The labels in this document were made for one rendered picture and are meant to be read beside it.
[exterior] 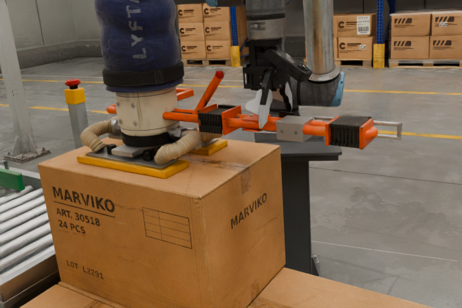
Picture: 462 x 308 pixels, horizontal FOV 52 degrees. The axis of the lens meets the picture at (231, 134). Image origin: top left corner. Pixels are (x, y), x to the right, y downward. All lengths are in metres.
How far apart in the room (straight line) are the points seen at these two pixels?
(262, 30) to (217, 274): 0.60
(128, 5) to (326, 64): 0.96
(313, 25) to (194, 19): 7.99
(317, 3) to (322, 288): 0.99
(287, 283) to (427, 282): 1.17
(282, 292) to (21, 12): 11.76
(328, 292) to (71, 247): 0.77
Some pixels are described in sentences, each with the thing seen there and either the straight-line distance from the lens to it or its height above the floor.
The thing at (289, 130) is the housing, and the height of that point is 1.07.
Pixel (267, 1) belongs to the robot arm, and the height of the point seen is 1.36.
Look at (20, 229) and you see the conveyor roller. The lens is 2.11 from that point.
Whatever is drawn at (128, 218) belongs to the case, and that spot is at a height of 0.84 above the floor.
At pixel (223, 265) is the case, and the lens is 1.25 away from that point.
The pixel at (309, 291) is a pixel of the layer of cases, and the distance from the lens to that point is 1.47.
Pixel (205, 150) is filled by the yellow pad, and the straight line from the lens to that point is 1.37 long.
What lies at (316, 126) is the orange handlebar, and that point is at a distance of 1.10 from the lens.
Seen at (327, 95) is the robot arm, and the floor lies 0.95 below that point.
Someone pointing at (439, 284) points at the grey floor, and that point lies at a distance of 2.56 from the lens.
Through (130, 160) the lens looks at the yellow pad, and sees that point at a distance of 1.33.
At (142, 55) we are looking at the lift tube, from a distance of 1.27.
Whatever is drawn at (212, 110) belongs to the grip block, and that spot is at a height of 1.09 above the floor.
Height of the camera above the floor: 1.39
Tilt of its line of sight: 17 degrees down
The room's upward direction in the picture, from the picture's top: 4 degrees counter-clockwise
